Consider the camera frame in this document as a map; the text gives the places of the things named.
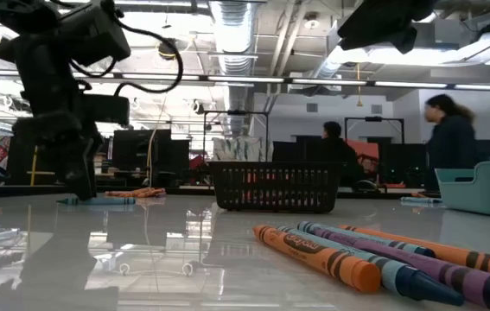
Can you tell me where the black metal frame stand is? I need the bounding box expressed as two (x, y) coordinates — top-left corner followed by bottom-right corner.
(202, 110), (270, 163)
(343, 115), (405, 165)

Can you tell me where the black slotted plastic basket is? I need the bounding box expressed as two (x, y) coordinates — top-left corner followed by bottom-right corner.
(207, 161), (344, 215)

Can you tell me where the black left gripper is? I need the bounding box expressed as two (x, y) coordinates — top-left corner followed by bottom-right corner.
(0, 34), (131, 202)

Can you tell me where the person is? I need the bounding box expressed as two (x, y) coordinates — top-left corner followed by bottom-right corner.
(321, 120), (360, 187)
(423, 93), (480, 192)

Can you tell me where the orange partition cloth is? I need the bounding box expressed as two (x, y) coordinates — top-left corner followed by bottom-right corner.
(355, 139), (380, 172)

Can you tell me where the black overhead camera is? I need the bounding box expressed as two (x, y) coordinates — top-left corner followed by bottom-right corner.
(157, 38), (179, 60)

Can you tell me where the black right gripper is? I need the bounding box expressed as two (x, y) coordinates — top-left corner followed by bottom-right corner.
(338, 0), (438, 55)

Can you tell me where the purple crayon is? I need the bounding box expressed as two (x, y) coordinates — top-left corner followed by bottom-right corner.
(313, 227), (490, 311)

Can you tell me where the long ceiling light strip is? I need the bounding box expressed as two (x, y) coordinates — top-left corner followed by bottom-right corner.
(0, 68), (490, 92)

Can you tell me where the white patterned cloth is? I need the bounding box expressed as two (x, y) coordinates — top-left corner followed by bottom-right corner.
(212, 136), (274, 163)

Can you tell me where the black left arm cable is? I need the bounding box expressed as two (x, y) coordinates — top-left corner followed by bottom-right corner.
(69, 16), (185, 95)

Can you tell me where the black partition panel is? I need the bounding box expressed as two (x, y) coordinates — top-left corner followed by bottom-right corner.
(378, 142), (427, 189)
(271, 135), (324, 163)

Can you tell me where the blue crayon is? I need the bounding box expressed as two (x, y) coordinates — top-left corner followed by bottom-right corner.
(399, 196), (443, 206)
(296, 220), (437, 259)
(56, 196), (137, 206)
(277, 224), (466, 308)

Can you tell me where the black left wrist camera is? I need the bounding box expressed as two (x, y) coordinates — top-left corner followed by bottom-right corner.
(58, 2), (132, 67)

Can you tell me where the teal plastic bin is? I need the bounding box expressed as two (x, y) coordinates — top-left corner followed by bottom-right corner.
(434, 161), (490, 219)

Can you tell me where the round ceiling fixture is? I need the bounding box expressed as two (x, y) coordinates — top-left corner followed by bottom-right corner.
(303, 12), (321, 30)

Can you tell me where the pale yellow hanging cable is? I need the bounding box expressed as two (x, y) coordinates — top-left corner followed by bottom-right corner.
(146, 92), (168, 187)

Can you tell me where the black partition wall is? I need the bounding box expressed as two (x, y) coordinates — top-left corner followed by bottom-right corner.
(5, 142), (68, 187)
(111, 128), (192, 187)

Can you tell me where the silver ventilation duct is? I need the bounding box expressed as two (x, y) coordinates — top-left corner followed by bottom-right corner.
(207, 0), (257, 136)
(311, 16), (349, 92)

